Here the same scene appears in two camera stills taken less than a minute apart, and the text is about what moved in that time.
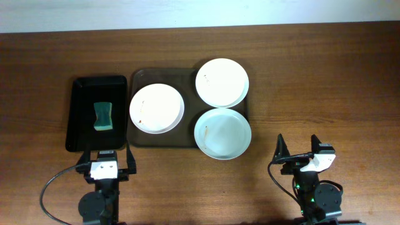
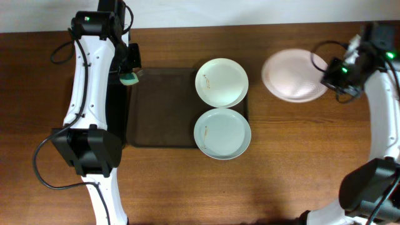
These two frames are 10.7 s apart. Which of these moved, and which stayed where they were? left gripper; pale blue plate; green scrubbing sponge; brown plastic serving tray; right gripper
Moved: left gripper; right gripper; green scrubbing sponge
Stayed: brown plastic serving tray; pale blue plate
